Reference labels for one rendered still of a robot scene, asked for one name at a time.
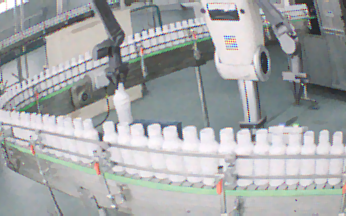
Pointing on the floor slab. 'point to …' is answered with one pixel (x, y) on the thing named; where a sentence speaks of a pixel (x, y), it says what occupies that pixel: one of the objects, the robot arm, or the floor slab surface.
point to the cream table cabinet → (85, 33)
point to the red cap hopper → (2, 35)
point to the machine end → (335, 44)
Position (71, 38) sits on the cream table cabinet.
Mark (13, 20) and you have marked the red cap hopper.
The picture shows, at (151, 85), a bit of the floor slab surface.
